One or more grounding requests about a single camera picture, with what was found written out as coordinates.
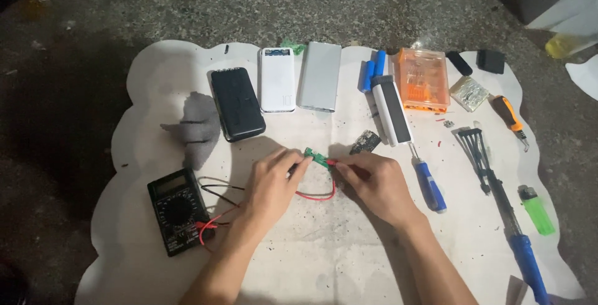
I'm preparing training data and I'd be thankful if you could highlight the clear plastic parts box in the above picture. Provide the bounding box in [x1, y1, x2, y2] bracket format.
[449, 76, 490, 113]

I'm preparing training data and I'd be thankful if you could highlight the orange and black screwdriver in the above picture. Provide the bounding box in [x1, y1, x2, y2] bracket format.
[491, 95, 530, 153]

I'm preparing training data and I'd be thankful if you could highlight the person's right hand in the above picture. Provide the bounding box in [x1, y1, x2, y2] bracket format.
[335, 153, 427, 229]

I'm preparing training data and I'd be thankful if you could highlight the white paper sheet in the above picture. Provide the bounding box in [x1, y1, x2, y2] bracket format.
[565, 54, 598, 101]

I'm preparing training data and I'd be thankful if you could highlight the green plastic scrap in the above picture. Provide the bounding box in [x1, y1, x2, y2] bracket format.
[280, 39, 306, 56]

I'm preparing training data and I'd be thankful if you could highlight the person's left hand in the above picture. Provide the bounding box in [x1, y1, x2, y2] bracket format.
[240, 147, 314, 224]

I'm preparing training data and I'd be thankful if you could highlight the black square adapter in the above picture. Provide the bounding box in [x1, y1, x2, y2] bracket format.
[477, 49, 506, 75]

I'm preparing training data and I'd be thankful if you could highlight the silver power bank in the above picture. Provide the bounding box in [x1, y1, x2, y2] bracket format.
[296, 41, 342, 113]

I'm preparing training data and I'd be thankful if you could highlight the black probe cable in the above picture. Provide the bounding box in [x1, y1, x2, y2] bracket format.
[198, 176, 246, 226]

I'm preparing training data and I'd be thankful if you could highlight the black circuit board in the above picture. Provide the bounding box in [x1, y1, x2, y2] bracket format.
[349, 130, 382, 156]

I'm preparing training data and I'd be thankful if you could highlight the green circuit board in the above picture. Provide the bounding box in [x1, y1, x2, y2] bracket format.
[304, 148, 333, 170]

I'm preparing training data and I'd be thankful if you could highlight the red probe cable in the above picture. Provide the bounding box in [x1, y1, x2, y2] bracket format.
[198, 179, 336, 246]

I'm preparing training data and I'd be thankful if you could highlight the black digital multimeter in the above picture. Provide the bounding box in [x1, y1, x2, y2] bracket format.
[147, 168, 216, 257]

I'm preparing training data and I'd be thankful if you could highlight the white and black power bank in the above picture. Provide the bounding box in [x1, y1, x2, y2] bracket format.
[370, 75, 415, 148]

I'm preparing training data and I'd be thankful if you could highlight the white paper work mat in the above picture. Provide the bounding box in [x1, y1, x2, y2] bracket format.
[75, 40, 587, 305]

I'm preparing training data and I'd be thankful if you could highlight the green lighter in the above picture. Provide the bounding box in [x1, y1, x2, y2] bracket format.
[519, 185, 557, 237]

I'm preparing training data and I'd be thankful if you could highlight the blue handled screwdriver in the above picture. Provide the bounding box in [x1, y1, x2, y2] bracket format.
[408, 142, 448, 214]

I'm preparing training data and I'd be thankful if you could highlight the orange screwdriver bit case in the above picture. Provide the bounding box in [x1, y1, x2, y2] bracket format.
[393, 48, 451, 114]

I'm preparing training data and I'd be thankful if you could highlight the grey cloth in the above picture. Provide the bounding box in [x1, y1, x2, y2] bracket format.
[160, 91, 221, 171]

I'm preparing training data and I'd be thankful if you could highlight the blue handled soldering iron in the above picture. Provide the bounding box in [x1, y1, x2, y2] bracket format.
[486, 170, 551, 305]

